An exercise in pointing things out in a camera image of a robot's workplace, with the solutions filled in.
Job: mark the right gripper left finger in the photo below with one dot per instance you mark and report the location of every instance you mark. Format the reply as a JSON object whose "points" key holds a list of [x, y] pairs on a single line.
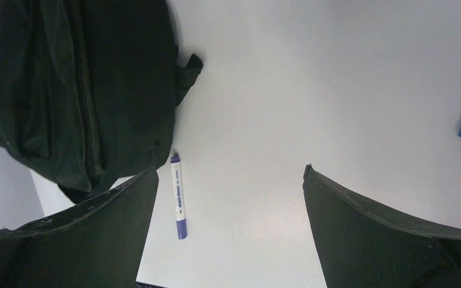
{"points": [[96, 243]]}

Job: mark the purple marker pen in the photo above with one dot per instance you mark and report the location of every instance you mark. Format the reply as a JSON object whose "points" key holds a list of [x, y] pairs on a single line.
{"points": [[181, 224]]}

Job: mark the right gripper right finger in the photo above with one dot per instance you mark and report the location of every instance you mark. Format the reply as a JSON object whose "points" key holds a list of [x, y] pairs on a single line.
{"points": [[363, 243]]}

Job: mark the black backpack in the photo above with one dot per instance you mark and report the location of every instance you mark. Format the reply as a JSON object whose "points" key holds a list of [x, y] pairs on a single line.
{"points": [[89, 89]]}

